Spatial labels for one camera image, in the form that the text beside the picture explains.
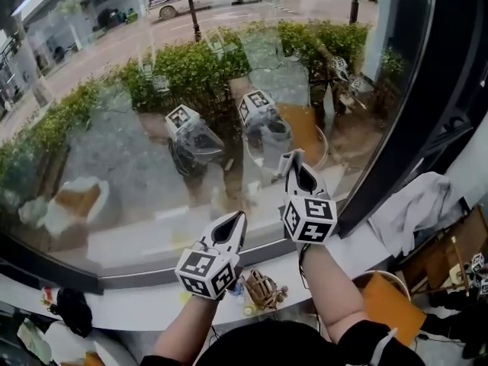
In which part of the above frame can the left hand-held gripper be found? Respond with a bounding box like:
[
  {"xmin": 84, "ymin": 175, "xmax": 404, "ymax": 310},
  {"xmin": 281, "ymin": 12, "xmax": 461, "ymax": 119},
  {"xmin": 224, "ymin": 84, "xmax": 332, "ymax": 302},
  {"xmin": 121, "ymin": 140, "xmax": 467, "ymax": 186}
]
[{"xmin": 174, "ymin": 211, "xmax": 249, "ymax": 301}]

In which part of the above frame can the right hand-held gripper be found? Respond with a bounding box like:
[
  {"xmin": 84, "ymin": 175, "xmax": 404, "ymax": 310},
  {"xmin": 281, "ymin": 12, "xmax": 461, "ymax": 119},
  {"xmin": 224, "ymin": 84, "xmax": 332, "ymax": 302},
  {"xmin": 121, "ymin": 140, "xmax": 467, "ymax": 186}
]
[{"xmin": 281, "ymin": 160, "xmax": 339, "ymax": 246}]

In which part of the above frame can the grey cloth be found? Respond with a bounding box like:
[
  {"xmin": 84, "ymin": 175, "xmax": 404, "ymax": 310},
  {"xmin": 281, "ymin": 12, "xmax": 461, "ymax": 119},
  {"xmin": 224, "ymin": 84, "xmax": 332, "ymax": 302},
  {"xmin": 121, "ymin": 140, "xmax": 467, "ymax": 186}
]
[{"xmin": 277, "ymin": 149, "xmax": 306, "ymax": 178}]

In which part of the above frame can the person's right forearm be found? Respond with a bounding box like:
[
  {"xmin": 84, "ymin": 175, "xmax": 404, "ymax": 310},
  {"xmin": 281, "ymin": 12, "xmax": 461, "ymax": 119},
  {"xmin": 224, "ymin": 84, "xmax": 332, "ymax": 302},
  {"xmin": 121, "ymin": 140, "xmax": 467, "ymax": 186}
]
[{"xmin": 299, "ymin": 242, "xmax": 369, "ymax": 345}]

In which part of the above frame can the person's left forearm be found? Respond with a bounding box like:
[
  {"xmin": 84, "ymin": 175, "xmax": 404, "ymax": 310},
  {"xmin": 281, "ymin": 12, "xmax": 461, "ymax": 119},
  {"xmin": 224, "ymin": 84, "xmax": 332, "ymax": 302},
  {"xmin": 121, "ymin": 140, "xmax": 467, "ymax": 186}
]
[{"xmin": 152, "ymin": 294, "xmax": 224, "ymax": 358}]

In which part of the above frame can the white crumpled garment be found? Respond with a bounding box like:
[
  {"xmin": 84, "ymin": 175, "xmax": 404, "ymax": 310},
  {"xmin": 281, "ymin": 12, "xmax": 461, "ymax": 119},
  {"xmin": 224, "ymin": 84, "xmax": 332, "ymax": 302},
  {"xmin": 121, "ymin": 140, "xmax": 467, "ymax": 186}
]
[{"xmin": 368, "ymin": 172, "xmax": 464, "ymax": 257}]

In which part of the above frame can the person's black shirt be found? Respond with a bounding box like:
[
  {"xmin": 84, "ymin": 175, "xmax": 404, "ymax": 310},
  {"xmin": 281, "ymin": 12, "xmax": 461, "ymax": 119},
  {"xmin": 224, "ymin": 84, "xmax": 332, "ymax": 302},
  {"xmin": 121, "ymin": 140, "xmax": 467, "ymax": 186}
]
[{"xmin": 140, "ymin": 318, "xmax": 428, "ymax": 366}]

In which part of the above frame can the white window ledge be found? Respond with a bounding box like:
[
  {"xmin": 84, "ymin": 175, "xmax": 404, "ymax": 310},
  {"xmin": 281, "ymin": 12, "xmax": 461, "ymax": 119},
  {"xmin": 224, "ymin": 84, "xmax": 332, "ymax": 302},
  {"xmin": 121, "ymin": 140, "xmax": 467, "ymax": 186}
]
[{"xmin": 0, "ymin": 238, "xmax": 401, "ymax": 333}]

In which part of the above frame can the green hedge row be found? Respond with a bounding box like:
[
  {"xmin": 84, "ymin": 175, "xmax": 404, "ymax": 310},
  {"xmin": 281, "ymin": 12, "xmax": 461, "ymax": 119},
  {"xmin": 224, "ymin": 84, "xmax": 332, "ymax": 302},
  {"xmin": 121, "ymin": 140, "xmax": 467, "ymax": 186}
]
[{"xmin": 0, "ymin": 19, "xmax": 405, "ymax": 205}]

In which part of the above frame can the black bag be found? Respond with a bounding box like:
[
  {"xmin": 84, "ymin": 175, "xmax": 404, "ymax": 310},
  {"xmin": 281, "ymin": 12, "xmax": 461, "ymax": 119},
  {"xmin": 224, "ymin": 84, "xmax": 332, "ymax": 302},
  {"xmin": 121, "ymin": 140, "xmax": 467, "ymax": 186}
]
[{"xmin": 56, "ymin": 287, "xmax": 94, "ymax": 338}]

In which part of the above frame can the spare hand-held gripper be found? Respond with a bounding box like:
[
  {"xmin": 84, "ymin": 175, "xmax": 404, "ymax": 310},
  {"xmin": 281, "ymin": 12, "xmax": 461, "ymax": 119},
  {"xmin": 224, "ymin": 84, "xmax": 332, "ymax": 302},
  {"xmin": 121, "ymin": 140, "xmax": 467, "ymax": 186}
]
[{"xmin": 469, "ymin": 252, "xmax": 488, "ymax": 295}]

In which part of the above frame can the pale green fabric item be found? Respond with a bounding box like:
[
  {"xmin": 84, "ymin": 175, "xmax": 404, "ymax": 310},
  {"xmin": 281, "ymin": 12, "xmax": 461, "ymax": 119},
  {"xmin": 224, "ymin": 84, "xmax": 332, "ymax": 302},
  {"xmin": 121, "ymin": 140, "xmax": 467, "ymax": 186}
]
[{"xmin": 14, "ymin": 316, "xmax": 54, "ymax": 365}]

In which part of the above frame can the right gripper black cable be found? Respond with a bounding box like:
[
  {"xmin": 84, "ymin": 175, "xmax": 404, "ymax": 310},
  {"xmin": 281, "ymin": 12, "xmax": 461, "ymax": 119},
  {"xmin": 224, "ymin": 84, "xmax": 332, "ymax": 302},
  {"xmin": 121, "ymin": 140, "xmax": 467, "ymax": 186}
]
[{"xmin": 298, "ymin": 242, "xmax": 322, "ymax": 335}]

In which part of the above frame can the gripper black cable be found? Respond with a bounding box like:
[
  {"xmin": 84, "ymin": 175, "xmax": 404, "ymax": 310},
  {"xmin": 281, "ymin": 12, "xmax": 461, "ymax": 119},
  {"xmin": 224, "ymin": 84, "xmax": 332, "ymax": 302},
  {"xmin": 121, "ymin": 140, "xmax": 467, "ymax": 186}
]
[
  {"xmin": 298, "ymin": 242, "xmax": 322, "ymax": 335},
  {"xmin": 207, "ymin": 324, "xmax": 223, "ymax": 349}
]

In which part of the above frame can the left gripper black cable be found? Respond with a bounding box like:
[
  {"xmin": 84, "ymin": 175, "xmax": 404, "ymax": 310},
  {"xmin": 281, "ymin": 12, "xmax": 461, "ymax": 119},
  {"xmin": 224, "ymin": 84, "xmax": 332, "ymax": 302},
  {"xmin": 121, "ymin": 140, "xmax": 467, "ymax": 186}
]
[{"xmin": 207, "ymin": 324, "xmax": 223, "ymax": 349}]

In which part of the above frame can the black window frame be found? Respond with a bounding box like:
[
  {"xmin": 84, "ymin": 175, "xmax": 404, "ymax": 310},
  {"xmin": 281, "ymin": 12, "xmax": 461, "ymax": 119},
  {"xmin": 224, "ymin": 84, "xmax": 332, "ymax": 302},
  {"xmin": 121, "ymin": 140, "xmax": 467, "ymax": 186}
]
[{"xmin": 0, "ymin": 0, "xmax": 488, "ymax": 295}]

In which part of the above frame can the black street lamp post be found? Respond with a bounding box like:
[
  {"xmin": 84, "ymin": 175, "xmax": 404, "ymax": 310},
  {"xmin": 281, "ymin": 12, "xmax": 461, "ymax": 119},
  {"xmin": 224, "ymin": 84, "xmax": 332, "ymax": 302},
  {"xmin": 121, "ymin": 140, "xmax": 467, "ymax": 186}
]
[{"xmin": 182, "ymin": 0, "xmax": 203, "ymax": 43}]

